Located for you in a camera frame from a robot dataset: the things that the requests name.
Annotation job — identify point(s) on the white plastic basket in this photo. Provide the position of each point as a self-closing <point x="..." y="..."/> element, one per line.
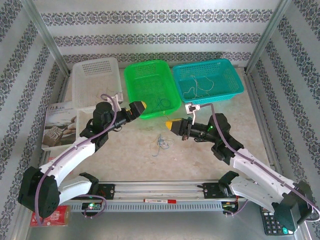
<point x="95" y="75"/>

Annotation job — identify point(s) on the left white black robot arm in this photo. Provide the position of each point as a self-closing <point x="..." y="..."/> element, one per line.
<point x="70" y="157"/>

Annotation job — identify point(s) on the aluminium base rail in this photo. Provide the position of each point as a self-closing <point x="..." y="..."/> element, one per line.
<point x="155" y="187"/>

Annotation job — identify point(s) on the teal plastic basket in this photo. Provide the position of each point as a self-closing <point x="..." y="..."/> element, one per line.
<point x="225" y="80"/>

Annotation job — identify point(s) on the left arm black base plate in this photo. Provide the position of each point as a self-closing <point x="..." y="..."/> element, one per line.
<point x="108" y="191"/>

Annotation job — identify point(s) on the circuit board with green light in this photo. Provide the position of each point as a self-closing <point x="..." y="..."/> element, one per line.
<point x="91" y="206"/>

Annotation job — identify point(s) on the black desk calculator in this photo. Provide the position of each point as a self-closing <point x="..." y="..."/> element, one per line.
<point x="271" y="223"/>

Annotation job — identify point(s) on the red foil packet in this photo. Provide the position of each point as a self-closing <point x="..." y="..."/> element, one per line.
<point x="62" y="216"/>

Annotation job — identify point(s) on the book with stone cover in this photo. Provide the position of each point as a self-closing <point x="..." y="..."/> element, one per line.
<point x="60" y="120"/>

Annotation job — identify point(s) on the green plastic basket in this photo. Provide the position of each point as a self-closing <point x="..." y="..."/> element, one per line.
<point x="147" y="82"/>

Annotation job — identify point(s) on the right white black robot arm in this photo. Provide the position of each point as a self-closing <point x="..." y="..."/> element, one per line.
<point x="255" y="167"/>

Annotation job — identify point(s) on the red white marker pen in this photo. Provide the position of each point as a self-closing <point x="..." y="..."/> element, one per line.
<point x="160" y="200"/>

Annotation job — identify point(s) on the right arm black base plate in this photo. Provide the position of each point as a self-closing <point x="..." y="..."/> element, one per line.
<point x="211" y="191"/>

